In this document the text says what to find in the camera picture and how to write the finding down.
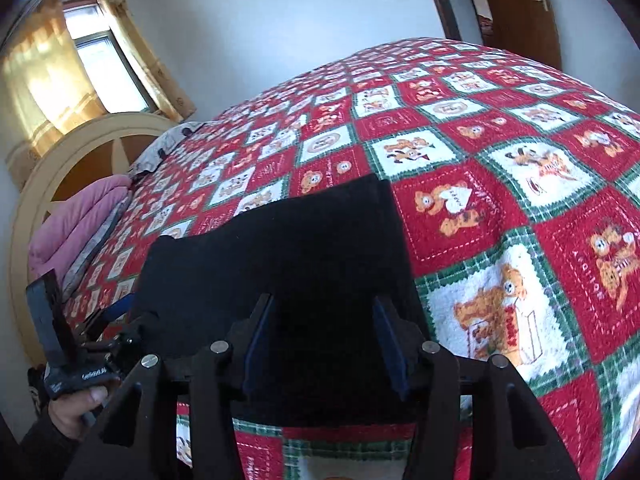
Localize black pants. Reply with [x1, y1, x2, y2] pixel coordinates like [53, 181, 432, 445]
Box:
[132, 174, 426, 427]

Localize cream wooden headboard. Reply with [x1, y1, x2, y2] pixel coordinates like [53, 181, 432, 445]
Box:
[8, 112, 175, 366]

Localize brown wooden door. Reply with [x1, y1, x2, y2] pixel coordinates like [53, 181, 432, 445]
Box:
[487, 0, 562, 70]

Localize pink folded quilt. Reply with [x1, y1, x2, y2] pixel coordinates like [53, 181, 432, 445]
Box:
[28, 174, 132, 284]

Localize grey patterned folded blanket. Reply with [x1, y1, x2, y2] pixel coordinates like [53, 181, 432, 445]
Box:
[61, 192, 132, 301]

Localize red patchwork teddy bedspread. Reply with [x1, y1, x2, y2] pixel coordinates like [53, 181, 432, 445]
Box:
[65, 38, 639, 479]

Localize window with yellow curtain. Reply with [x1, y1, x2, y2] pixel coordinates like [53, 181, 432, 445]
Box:
[1, 0, 196, 166]

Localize person left hand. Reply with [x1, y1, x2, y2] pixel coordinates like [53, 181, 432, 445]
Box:
[48, 380, 120, 441]

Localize grey floral pillow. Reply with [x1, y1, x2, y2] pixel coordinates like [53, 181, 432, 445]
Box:
[127, 122, 205, 180]

